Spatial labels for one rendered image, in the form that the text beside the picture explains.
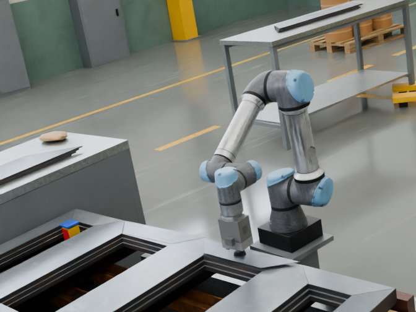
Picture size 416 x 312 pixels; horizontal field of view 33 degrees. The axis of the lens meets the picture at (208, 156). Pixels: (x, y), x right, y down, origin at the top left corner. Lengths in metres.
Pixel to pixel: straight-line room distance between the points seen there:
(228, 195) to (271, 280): 0.30
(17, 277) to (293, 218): 1.06
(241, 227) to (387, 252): 2.00
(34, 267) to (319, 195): 1.08
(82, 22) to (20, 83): 1.63
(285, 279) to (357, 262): 1.92
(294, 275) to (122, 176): 1.33
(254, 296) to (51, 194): 1.26
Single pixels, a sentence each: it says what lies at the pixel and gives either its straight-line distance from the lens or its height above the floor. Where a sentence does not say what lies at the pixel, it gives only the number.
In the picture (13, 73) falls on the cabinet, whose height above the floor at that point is 0.31.
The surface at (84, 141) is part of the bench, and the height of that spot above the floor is 1.05.
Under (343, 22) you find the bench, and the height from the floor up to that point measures 0.92.
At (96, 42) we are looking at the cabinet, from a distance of 12.30.
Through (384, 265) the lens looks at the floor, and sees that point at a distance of 4.08.
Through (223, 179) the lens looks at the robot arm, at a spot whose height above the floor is 1.16.
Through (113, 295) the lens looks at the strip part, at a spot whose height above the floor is 0.86.
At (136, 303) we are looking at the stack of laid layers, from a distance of 2.29.
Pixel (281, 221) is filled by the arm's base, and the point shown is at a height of 0.80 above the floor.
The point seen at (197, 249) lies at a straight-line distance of 2.52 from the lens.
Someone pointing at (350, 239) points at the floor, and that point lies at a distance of 4.40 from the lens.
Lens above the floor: 1.93
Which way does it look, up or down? 18 degrees down
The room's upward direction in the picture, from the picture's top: 10 degrees counter-clockwise
